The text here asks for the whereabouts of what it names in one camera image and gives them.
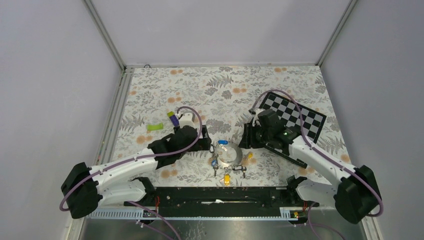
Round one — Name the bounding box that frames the yellow key tag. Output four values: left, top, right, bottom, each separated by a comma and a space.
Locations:
224, 174, 231, 186

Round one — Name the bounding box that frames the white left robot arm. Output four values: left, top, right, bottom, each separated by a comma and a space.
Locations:
59, 125, 212, 219

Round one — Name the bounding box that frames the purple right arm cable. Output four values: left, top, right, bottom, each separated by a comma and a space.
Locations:
249, 89, 384, 220

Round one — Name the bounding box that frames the black front rail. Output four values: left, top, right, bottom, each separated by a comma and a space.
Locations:
136, 186, 304, 207

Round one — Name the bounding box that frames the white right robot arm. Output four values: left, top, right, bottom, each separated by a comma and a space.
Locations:
239, 108, 383, 224

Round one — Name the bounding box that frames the blue key tag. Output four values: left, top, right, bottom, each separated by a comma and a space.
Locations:
217, 140, 229, 146

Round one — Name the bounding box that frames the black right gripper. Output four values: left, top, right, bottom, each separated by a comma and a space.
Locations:
238, 123, 273, 150

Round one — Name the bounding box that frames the purple yellow marker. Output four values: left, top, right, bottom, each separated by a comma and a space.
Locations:
167, 111, 180, 128

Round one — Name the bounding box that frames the green marker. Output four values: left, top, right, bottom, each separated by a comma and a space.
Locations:
146, 122, 164, 131

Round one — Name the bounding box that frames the black white chessboard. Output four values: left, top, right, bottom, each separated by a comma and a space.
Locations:
257, 90, 327, 145

